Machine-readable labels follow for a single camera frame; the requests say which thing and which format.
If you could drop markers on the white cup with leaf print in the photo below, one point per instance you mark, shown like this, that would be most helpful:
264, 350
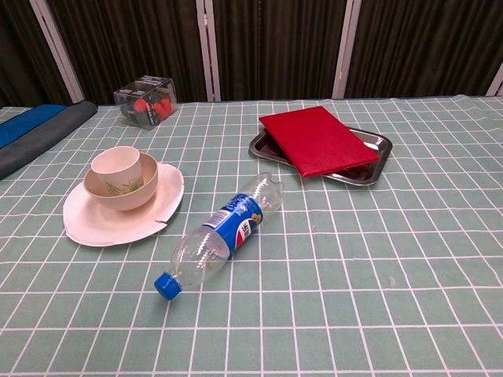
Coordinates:
118, 163

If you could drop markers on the clear plastic bottle blue label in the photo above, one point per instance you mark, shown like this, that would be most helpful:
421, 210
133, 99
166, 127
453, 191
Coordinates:
224, 231

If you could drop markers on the red hardcover book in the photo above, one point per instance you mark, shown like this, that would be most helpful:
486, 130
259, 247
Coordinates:
318, 137

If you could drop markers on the green checked tablecloth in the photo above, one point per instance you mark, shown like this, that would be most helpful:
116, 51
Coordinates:
314, 275

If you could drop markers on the beige bowl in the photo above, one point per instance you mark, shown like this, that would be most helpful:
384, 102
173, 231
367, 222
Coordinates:
129, 196

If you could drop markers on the stainless steel tray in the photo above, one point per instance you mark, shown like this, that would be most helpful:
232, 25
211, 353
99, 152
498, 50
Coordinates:
377, 157

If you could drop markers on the clear box with red items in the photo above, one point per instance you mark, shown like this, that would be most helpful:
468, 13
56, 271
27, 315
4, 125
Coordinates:
147, 104

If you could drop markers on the white paper plate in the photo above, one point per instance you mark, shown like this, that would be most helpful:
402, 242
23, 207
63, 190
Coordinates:
118, 228

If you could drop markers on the dark grey folded cloth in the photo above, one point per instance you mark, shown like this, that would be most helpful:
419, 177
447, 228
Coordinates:
47, 135

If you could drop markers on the blue folded cloth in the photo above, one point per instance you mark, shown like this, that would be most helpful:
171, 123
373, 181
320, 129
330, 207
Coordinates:
23, 123

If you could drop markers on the white partition frame post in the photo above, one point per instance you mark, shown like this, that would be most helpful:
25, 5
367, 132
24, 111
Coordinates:
59, 47
496, 84
346, 47
208, 47

